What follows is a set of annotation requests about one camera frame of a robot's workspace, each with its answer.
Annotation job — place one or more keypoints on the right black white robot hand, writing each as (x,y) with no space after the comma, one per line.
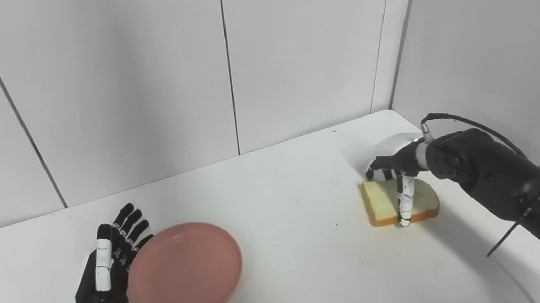
(399,156)

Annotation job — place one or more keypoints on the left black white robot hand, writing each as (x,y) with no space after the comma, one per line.
(96,291)

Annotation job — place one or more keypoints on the slice of white bread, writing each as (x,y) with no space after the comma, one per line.
(382,204)

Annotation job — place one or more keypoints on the pink round plate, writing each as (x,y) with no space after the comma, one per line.
(184,272)

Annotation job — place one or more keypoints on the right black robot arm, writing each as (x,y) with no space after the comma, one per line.
(500,180)

